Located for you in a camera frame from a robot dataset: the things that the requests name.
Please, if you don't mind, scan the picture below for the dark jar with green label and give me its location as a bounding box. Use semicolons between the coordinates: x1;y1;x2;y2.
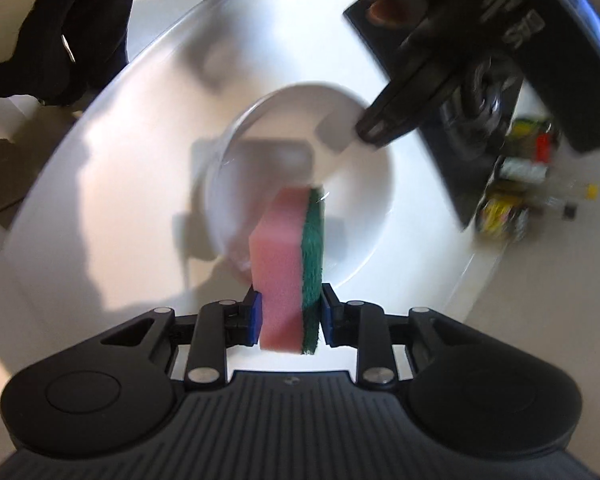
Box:
509;117;552;142

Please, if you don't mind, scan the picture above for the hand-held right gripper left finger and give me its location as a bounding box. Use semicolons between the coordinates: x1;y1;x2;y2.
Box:
102;287;264;391

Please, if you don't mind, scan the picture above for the white bowl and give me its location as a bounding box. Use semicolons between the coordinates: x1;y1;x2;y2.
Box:
200;82;397;284

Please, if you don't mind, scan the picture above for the jar with red lid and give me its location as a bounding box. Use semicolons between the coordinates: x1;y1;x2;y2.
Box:
534;131;557;163

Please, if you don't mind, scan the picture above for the black glass gas stove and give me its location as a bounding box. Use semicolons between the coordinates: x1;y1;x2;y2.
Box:
344;0;526;232

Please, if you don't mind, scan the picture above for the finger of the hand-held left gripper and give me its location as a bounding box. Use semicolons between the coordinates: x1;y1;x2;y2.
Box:
355;55;462;149

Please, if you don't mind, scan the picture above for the dark oil bottle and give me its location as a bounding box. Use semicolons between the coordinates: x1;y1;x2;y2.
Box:
526;196;579;221

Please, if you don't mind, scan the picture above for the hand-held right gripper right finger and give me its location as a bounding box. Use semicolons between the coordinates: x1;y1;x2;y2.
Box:
320;284;481;389

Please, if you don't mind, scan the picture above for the clear bottle with white label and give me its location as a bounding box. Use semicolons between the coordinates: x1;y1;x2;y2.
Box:
497;156;600;201

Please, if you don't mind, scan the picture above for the pink and green sponge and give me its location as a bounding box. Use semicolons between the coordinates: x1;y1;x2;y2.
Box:
249;186;327;356

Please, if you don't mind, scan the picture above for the person's dark clothing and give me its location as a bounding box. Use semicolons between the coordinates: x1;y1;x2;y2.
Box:
0;0;144;107

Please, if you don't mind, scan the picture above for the jar with yellow label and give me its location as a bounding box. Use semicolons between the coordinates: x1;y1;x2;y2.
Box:
476;194;532;242

